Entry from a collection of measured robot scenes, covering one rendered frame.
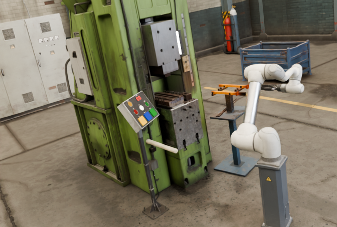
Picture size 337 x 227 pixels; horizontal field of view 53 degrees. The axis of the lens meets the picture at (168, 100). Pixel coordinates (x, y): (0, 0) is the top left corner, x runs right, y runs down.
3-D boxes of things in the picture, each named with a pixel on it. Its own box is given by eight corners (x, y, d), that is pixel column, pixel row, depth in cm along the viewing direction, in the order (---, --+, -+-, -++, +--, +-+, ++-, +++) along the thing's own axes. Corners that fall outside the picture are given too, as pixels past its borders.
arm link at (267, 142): (277, 160, 258) (275, 134, 252) (255, 157, 268) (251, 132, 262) (284, 150, 270) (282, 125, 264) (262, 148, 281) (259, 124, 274)
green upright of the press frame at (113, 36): (171, 185, 375) (129, -33, 310) (153, 196, 360) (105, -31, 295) (148, 174, 409) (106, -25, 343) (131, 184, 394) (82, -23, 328)
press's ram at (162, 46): (186, 57, 348) (180, 17, 337) (158, 66, 326) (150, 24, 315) (161, 56, 380) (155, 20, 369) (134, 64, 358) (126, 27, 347)
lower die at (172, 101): (184, 102, 353) (182, 94, 351) (169, 108, 342) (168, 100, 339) (159, 97, 385) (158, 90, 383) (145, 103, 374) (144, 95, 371)
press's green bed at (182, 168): (209, 175, 383) (203, 137, 369) (185, 190, 361) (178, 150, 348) (177, 162, 425) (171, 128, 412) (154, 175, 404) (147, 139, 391)
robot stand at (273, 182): (292, 219, 289) (288, 156, 272) (285, 233, 274) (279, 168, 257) (270, 213, 301) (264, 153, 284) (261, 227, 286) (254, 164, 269)
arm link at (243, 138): (251, 149, 263) (226, 146, 276) (259, 154, 276) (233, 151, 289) (266, 60, 284) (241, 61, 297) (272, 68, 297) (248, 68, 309)
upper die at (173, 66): (178, 69, 343) (177, 60, 340) (163, 74, 332) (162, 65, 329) (154, 67, 375) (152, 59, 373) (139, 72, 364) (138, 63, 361)
